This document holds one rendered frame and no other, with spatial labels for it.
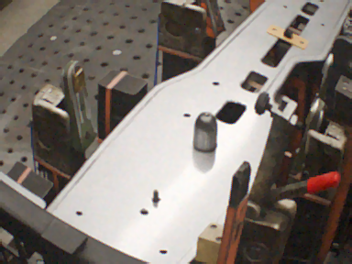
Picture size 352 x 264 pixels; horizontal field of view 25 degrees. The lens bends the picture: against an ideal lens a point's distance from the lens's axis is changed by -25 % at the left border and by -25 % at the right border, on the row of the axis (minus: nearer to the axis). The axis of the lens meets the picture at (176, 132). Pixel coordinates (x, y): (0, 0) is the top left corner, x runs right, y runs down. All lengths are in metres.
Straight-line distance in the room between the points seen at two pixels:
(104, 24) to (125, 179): 0.91
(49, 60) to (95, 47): 0.12
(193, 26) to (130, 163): 0.35
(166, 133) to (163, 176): 0.08
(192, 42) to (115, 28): 0.54
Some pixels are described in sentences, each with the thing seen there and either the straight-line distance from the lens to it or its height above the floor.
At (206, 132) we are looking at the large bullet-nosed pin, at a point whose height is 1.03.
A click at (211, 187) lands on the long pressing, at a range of 1.29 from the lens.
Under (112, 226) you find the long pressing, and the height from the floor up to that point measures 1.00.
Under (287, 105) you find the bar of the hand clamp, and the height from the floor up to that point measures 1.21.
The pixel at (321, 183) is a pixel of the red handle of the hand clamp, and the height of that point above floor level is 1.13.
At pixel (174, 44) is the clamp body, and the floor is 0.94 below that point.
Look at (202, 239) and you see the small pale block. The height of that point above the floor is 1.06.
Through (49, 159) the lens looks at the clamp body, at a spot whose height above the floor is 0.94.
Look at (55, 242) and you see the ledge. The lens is 0.44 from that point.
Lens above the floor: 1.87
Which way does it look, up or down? 40 degrees down
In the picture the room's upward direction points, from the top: 2 degrees clockwise
